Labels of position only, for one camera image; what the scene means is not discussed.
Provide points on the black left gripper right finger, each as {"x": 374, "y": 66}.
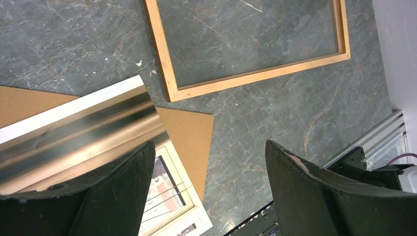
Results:
{"x": 313, "y": 201}

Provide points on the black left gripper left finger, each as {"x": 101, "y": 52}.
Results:
{"x": 107, "y": 201}

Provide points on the wooden picture frame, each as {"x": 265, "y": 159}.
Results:
{"x": 175, "y": 93}

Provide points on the clear acrylic sheet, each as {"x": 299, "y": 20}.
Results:
{"x": 213, "y": 39}

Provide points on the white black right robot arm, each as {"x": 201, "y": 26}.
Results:
{"x": 402, "y": 177}

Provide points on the glossy printed photo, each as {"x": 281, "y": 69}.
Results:
{"x": 84, "y": 134}

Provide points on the brown cardboard backing board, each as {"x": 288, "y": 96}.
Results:
{"x": 190, "y": 132}

